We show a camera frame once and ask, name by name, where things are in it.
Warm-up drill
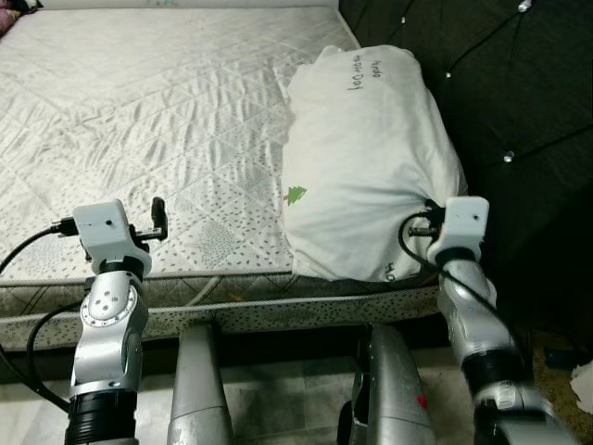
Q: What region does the white pillow with green tree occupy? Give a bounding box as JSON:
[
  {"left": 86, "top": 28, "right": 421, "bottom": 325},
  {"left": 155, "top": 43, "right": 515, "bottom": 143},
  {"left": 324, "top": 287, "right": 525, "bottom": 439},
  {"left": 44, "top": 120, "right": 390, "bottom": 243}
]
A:
[{"left": 281, "top": 44, "right": 467, "bottom": 282}]

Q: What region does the white quilted mattress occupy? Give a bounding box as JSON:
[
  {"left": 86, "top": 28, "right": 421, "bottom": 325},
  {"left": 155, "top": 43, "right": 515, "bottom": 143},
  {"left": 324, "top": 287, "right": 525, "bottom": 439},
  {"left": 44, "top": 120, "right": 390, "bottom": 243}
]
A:
[{"left": 0, "top": 7, "right": 450, "bottom": 351}]

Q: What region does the black tufted headboard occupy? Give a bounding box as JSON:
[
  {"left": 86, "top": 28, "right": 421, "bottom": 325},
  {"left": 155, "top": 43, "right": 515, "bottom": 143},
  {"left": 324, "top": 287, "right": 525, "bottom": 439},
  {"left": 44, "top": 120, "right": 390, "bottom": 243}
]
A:
[{"left": 338, "top": 0, "right": 593, "bottom": 353}]

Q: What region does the silver left robot leg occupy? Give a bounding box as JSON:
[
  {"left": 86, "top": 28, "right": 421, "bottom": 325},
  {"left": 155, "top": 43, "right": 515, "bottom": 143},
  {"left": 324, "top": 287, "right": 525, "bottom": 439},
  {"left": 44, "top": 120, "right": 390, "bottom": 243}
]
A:
[{"left": 167, "top": 320, "right": 234, "bottom": 445}]

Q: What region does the silver robot leg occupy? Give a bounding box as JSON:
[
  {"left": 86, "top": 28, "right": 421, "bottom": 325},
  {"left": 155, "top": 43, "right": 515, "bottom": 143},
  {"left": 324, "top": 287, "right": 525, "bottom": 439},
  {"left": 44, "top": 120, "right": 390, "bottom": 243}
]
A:
[
  {"left": 167, "top": 320, "right": 234, "bottom": 445},
  {"left": 335, "top": 323, "right": 436, "bottom": 445}
]

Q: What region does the silver right robot leg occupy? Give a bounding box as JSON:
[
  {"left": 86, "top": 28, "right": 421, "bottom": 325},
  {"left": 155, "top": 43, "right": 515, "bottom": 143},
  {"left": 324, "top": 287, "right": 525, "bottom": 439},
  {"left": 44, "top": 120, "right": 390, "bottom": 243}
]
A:
[{"left": 335, "top": 323, "right": 436, "bottom": 445}]

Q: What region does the white paper sheet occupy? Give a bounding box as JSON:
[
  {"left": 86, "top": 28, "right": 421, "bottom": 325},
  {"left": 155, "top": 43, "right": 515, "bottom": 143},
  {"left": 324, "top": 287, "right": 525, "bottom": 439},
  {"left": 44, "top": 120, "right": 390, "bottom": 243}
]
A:
[{"left": 567, "top": 360, "right": 593, "bottom": 413}]

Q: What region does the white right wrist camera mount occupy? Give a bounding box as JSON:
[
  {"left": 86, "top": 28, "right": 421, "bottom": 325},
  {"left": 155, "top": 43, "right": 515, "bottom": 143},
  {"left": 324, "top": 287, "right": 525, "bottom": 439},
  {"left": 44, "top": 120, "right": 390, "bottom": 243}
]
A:
[{"left": 443, "top": 197, "right": 490, "bottom": 256}]

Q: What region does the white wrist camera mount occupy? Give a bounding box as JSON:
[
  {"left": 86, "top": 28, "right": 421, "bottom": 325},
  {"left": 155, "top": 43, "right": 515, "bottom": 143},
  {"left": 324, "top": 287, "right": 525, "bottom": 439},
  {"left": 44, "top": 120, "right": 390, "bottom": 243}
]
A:
[
  {"left": 443, "top": 197, "right": 490, "bottom": 256},
  {"left": 72, "top": 199, "right": 147, "bottom": 274}
]

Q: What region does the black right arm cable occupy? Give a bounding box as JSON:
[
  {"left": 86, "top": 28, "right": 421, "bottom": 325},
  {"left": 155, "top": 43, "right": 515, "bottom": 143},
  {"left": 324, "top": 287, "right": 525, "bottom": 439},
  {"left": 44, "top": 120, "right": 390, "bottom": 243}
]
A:
[{"left": 398, "top": 211, "right": 520, "bottom": 362}]

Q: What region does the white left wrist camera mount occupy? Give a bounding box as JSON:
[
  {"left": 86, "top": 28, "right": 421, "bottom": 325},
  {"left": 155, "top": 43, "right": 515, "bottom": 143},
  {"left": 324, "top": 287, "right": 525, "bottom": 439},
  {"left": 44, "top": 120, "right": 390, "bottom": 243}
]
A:
[{"left": 72, "top": 199, "right": 147, "bottom": 274}]

